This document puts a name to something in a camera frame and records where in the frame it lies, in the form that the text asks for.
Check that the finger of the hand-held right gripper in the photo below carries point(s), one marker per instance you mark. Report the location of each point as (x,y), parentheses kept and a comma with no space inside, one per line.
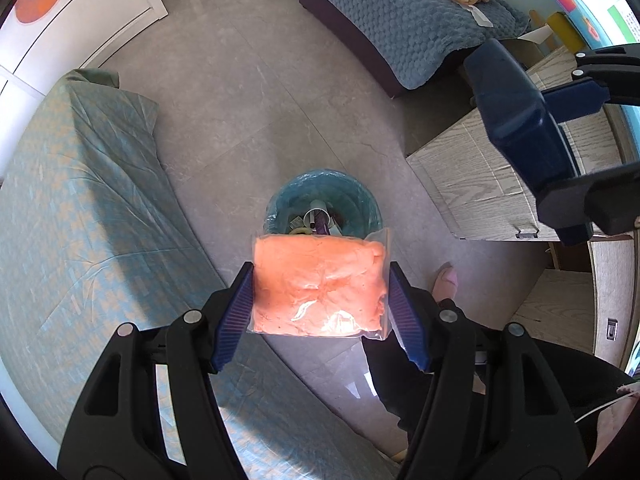
(580,100)
(600,195)

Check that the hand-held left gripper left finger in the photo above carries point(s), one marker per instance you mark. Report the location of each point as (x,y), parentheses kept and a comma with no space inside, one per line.
(235,320)

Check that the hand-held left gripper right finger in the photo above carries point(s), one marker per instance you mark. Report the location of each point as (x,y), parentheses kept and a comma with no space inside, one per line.
(407,325)

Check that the orange cloth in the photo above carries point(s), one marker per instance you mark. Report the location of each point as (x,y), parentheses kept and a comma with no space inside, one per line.
(320,285)

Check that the white paper cup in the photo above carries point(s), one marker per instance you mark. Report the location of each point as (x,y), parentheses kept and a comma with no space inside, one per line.
(318,207)

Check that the trash bin with blue bag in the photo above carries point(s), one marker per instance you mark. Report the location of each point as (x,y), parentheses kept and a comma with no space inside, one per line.
(350,195)

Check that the person's pink slipper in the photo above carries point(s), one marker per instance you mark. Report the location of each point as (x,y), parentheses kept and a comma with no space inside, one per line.
(446,282)

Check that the person's black trouser leg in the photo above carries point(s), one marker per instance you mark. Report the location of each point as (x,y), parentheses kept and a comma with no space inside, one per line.
(390,385)

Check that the yellow roll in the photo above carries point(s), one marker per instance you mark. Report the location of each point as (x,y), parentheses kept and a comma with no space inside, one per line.
(565,30)

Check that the yellow round item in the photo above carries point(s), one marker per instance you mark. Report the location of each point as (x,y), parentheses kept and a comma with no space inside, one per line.
(300,231)

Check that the light wooden desk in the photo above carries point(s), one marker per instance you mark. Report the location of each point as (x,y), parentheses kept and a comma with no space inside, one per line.
(475,170)

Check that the purple packet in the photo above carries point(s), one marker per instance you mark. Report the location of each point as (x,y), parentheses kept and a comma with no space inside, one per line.
(322,227)

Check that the white fabric label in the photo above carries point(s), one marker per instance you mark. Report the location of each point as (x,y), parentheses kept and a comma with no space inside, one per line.
(480,16)

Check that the blue quilted bed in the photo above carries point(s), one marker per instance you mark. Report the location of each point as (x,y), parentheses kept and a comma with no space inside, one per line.
(400,20)

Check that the person's pink garment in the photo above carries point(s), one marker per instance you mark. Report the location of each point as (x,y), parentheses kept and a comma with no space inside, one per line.
(617,430)

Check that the white cabinet with orange circle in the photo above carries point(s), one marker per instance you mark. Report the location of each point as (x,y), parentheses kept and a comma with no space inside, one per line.
(110,0)

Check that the green white wall poster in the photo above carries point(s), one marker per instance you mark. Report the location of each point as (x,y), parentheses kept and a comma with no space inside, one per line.
(625,22)

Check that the black switch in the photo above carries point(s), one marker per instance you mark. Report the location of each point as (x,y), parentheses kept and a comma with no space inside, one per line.
(612,329)

